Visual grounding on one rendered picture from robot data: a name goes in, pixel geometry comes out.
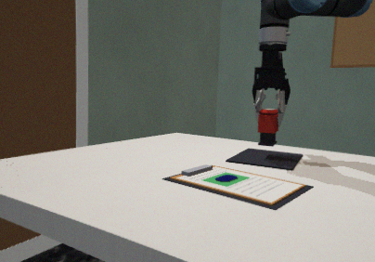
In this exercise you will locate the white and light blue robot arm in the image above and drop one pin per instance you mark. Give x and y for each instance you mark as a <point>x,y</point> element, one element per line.
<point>282,11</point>

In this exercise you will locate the red and black self-inking stamp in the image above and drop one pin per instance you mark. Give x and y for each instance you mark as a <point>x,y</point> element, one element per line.
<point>268,126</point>

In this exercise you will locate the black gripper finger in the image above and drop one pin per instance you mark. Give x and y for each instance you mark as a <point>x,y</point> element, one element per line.
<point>282,97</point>
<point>259,98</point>

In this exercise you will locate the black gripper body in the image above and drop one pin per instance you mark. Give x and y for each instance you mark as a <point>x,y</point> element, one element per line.
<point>270,78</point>

